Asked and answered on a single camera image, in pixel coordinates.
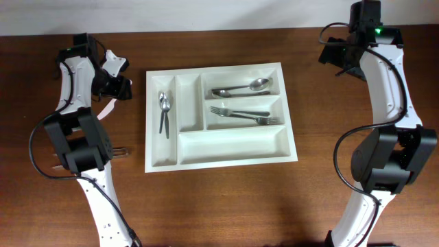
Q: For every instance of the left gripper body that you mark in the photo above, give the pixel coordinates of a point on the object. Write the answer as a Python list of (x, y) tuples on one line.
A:
[(108, 86)]

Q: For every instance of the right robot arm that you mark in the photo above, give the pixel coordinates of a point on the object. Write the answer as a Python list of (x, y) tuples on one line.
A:
[(398, 146)]

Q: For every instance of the large spoon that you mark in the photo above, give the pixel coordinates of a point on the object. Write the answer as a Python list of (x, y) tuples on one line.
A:
[(226, 94), (255, 85)]

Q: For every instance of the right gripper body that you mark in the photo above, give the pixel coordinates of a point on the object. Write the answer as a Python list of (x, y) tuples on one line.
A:
[(337, 55)]

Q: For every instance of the fork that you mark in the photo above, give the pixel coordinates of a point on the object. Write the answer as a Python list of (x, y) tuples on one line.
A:
[(263, 121), (226, 111)]

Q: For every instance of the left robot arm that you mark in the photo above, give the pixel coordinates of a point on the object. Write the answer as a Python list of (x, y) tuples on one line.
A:
[(79, 139)]

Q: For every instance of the white plastic cutlery tray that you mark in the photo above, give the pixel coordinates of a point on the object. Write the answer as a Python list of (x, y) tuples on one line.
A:
[(182, 133)]

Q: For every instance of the metal tongs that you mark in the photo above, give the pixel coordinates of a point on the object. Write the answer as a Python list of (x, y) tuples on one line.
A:
[(117, 153)]

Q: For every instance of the small teaspoon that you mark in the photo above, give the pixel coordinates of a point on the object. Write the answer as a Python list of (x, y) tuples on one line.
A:
[(167, 120), (165, 106)]

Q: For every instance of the pink plastic knife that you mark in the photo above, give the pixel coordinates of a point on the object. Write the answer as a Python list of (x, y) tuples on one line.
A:
[(107, 109)]

